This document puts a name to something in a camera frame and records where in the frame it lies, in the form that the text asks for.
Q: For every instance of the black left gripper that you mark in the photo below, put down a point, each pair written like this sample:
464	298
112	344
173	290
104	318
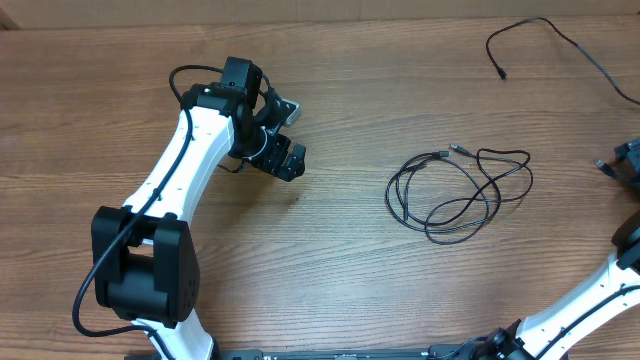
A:
273	160

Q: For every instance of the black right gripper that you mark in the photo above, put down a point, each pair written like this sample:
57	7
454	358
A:
632	149

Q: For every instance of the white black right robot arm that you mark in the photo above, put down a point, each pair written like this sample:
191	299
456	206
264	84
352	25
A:
548	335

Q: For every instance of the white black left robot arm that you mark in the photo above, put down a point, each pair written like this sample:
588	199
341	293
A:
145	274

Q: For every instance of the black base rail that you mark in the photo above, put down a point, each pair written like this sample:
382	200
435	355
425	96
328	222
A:
433	352

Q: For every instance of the cardboard wall panel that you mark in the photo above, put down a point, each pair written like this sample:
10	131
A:
67	14

